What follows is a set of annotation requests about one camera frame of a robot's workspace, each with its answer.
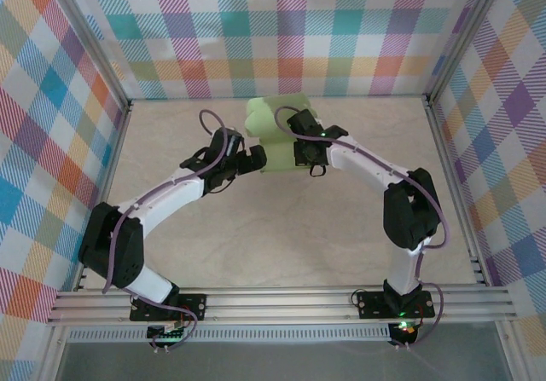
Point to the aluminium front mounting rail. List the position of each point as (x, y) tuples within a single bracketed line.
[(277, 302)]

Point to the light green paper box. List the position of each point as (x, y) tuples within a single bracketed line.
[(264, 117)]

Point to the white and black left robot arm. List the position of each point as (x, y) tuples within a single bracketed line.
[(170, 198)]

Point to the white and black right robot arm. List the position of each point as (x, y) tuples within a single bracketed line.
[(362, 161)]

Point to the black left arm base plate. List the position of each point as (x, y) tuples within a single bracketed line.
[(198, 304)]

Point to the aluminium frame leg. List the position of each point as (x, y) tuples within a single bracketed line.
[(53, 355), (512, 355)]

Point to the aluminium table side rail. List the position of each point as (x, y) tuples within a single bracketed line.
[(440, 125), (112, 163)]

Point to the aluminium frame post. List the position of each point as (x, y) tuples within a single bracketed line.
[(466, 36), (96, 44)]

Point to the green circuit board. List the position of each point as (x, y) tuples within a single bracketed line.
[(164, 334)]

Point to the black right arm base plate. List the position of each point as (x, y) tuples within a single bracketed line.
[(369, 304)]

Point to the black controller with lit LED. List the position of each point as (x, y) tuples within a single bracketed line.
[(403, 332)]

